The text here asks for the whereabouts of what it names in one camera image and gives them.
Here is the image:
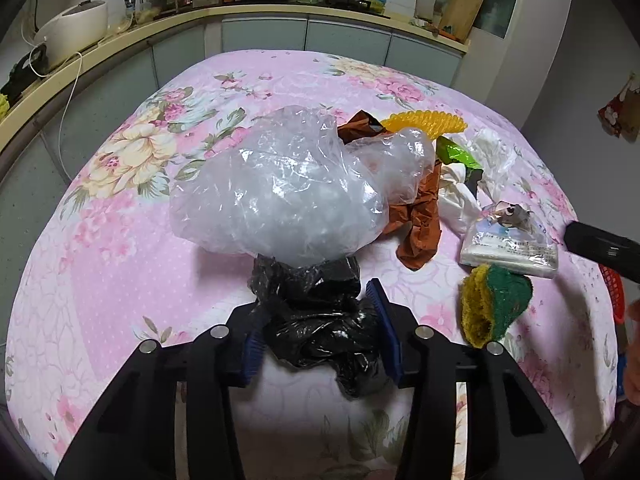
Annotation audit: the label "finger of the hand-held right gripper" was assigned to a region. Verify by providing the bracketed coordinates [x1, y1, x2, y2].
[564, 220, 640, 283]

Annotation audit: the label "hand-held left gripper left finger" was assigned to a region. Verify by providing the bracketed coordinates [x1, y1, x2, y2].
[55, 305, 266, 480]

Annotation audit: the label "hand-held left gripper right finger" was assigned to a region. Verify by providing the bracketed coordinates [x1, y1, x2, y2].
[367, 279, 583, 480]

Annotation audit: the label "red plastic basket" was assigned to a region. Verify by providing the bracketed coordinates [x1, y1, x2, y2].
[598, 265, 626, 326]

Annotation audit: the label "black plastic bag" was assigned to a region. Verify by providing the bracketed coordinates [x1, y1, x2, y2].
[250, 254, 386, 398]

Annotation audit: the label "clear tissue packet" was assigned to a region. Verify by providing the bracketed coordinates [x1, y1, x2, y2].
[459, 215, 560, 279]

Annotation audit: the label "yellow green scouring sponge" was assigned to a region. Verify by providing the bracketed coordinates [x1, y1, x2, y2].
[460, 262, 534, 348]

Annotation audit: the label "white plastic bag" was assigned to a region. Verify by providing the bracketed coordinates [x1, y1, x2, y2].
[437, 127, 518, 235]

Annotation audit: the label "clear plastic bag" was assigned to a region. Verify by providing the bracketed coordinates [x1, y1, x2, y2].
[170, 105, 441, 268]

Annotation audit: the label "small silver cartoon wrapper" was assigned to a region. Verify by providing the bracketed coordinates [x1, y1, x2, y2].
[482, 200, 536, 233]

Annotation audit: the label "pink floral bedsheet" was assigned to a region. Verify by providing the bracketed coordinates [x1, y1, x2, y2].
[5, 49, 621, 480]

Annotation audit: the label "green snack wrapper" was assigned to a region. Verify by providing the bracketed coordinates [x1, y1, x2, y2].
[435, 136, 483, 181]

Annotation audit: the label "wooden cutting board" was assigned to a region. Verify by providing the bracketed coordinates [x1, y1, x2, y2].
[439, 0, 491, 41]

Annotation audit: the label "grey base cabinets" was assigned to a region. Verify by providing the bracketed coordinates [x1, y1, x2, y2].
[0, 15, 463, 261]

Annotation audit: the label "beige kitchen countertop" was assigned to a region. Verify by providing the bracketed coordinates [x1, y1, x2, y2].
[0, 2, 471, 161]

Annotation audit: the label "black countertop appliance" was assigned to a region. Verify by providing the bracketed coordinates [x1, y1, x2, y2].
[0, 42, 48, 103]

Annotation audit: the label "white rice cooker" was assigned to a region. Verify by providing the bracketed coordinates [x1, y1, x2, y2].
[35, 0, 109, 68]

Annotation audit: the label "red wall ornament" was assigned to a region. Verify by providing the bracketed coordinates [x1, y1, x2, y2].
[597, 72, 640, 141]

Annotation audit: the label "white power cable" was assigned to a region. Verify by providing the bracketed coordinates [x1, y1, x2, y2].
[57, 52, 83, 181]

